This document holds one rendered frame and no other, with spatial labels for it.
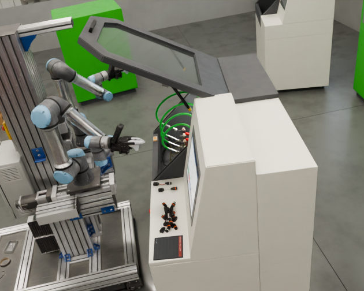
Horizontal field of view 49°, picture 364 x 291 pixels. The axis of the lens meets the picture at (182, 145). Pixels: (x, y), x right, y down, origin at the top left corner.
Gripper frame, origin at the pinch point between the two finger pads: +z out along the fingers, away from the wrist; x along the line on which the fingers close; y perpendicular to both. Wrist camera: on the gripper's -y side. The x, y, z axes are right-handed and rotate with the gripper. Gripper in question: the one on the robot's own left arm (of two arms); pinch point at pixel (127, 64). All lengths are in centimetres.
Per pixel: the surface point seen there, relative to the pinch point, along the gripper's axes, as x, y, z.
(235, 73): 90, -17, 34
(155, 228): 132, 30, -65
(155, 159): 70, 42, -25
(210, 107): 121, -26, -15
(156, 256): 149, 27, -75
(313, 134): 55, 139, 196
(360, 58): 30, 87, 303
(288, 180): 184, -21, -21
